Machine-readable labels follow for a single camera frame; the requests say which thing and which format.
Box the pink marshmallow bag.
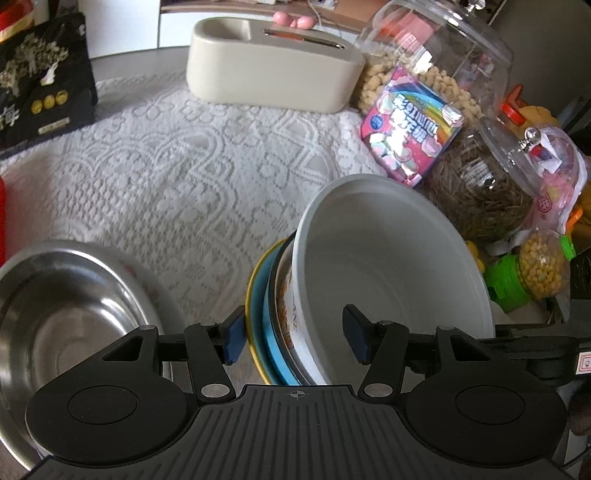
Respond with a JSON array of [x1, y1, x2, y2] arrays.
[[360, 66, 465, 187]]

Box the yellow toy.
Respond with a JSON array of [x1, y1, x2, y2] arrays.
[[519, 105, 559, 128]]

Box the clear jar dark contents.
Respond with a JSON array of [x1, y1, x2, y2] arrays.
[[419, 117, 542, 246]]

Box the pink earmuffs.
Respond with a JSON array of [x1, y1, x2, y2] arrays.
[[273, 11, 317, 30]]

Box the red-cap bottle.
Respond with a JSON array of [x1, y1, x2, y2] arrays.
[[501, 84, 527, 127]]

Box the blue enamel bowl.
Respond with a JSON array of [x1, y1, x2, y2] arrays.
[[262, 237, 307, 386]]

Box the stainless steel bowl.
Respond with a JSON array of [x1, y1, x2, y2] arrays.
[[1, 240, 185, 470]]

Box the black snack bag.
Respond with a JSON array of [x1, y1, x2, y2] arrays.
[[0, 13, 97, 158]]

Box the red round container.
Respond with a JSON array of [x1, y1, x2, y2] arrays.
[[0, 0, 34, 30]]

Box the white lace tablecloth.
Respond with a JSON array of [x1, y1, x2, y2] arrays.
[[1, 73, 378, 324]]

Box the large clear snack jar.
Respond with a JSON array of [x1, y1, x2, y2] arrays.
[[353, 0, 516, 122]]

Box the white gold-rimmed bowl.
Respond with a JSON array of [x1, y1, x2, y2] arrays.
[[245, 239, 284, 385]]

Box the pink candy bag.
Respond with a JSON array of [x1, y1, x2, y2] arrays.
[[528, 126, 588, 234]]

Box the beige tissue box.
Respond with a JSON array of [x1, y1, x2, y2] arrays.
[[186, 17, 366, 114]]

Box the green-lid corn snack jar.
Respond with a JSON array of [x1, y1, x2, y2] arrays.
[[484, 230, 576, 313]]

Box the white paper bucket bowl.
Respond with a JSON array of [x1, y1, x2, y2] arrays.
[[277, 174, 495, 386]]

